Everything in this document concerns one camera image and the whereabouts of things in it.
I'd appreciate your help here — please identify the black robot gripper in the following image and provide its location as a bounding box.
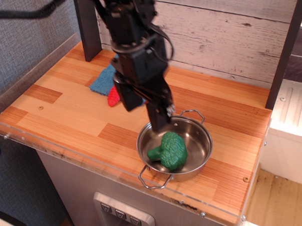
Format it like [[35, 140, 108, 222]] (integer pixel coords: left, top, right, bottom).
[[112, 34, 173, 132]]

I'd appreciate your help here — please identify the green toy broccoli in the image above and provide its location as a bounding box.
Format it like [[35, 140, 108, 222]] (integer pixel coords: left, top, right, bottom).
[[147, 131, 188, 171]]

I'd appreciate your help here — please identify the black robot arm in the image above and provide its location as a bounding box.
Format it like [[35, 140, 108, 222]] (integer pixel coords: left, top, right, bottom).
[[92, 0, 175, 132]]

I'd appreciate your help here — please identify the blue folded cloth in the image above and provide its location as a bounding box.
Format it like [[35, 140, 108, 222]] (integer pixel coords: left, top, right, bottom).
[[88, 53, 148, 109]]

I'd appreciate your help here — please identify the clear acrylic edge guard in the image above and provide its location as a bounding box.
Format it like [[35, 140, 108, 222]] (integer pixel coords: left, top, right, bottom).
[[0, 105, 271, 226]]

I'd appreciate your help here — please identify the grey toy fridge cabinet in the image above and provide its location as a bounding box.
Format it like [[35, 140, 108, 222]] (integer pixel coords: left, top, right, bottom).
[[38, 151, 223, 226]]

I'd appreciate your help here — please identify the silver dispenser panel with buttons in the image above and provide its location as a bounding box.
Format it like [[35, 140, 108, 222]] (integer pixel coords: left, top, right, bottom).
[[94, 192, 155, 226]]

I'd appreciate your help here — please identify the red-handled metal spoon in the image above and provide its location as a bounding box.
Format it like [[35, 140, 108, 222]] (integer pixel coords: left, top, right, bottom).
[[107, 85, 120, 107]]

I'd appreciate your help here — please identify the silver two-handled pot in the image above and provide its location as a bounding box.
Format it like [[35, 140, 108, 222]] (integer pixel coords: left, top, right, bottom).
[[136, 110, 213, 190]]

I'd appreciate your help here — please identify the dark left shelf post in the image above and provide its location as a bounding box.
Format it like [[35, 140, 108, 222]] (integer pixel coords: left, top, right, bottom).
[[73, 0, 102, 62]]

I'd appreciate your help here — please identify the dark shelf post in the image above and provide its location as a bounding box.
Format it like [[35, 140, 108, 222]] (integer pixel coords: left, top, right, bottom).
[[265, 0, 302, 110], [73, 0, 102, 62]]

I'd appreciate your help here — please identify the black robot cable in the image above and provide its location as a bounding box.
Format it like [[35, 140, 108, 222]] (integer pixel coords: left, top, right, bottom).
[[0, 0, 70, 21]]

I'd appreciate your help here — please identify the dark right shelf post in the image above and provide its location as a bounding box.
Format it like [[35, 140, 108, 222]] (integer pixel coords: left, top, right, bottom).
[[265, 0, 302, 110]]

